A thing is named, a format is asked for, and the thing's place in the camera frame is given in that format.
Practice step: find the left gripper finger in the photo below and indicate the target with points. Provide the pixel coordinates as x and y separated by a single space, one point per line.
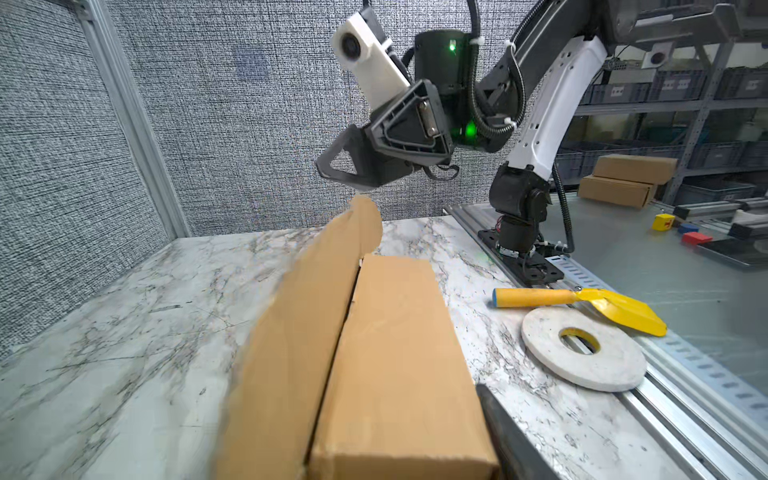
518 457

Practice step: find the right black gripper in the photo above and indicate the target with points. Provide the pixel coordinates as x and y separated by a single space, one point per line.
409 134

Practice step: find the brown cardboard box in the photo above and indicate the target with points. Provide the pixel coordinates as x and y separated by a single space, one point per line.
617 192
354 371
634 168

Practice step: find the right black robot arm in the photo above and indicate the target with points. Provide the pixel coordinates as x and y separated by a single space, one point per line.
539 80

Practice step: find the brown cardboard box on shelf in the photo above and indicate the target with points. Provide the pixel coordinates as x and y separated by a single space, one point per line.
634 168

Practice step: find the white tape roll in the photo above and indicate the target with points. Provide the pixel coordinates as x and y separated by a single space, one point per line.
583 351

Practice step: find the yellow plastic toy shovel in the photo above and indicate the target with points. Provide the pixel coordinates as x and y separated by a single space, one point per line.
619 309

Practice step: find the yellow toy cube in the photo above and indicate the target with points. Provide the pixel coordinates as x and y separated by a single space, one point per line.
663 222

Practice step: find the red toy block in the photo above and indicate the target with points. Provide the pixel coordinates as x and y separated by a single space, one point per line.
696 238

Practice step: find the grey metal storage shelf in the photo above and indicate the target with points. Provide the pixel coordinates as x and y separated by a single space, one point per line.
708 113

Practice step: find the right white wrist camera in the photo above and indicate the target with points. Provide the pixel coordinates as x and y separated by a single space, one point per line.
361 48

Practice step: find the aluminium front frame rail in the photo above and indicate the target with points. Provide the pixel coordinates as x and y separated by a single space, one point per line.
686 419

